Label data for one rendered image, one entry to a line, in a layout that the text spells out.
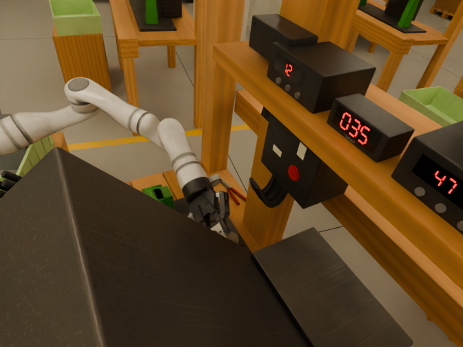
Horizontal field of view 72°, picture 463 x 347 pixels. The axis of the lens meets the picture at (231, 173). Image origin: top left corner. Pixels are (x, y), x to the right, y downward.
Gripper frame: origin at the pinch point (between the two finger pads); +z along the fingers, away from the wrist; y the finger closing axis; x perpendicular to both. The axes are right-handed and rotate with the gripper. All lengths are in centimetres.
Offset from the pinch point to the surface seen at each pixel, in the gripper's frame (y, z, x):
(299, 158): 26.5, -1.3, -6.2
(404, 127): 43.1, 7.3, -13.0
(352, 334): 15.4, 30.6, 1.3
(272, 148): 22.3, -8.4, -2.2
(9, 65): -209, -353, 106
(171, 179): -29, -45, 39
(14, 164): -76, -79, 4
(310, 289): 12.4, 20.3, 2.2
